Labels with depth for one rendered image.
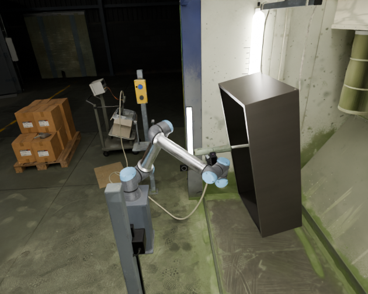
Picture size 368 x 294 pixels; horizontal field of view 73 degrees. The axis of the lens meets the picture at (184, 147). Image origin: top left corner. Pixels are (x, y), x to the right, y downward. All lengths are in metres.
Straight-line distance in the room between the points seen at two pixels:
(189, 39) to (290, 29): 0.97
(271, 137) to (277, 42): 1.28
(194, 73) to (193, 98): 0.27
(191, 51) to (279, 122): 1.25
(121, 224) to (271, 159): 1.22
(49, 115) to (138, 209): 2.76
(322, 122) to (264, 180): 1.54
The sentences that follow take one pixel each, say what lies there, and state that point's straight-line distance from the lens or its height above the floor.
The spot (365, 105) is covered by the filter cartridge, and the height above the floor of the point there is 1.35.
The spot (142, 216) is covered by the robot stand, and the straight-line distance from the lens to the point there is 2.43.
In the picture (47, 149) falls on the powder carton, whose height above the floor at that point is 0.36.
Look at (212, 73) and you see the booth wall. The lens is 2.65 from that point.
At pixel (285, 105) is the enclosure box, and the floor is 1.61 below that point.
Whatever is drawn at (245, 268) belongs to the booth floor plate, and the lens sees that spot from 2.61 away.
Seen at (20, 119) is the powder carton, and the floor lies 0.76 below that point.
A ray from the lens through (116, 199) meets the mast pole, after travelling 0.84.
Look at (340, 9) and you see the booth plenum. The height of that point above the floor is 2.13.
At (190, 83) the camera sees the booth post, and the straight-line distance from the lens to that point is 2.65.
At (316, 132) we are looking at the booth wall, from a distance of 3.28.
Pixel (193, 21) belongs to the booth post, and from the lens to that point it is 2.58.
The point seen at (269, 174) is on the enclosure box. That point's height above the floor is 1.10.
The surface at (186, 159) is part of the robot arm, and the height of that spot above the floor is 1.26.
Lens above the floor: 2.11
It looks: 27 degrees down
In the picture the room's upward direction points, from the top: 3 degrees counter-clockwise
